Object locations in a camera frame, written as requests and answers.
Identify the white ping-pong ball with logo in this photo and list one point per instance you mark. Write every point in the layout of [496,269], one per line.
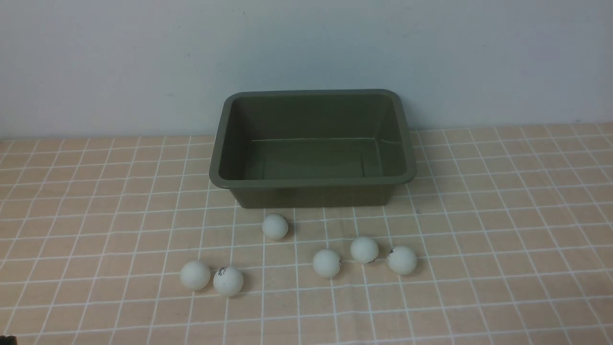
[228,281]

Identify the olive green plastic bin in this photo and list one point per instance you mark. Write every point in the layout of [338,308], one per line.
[312,148]

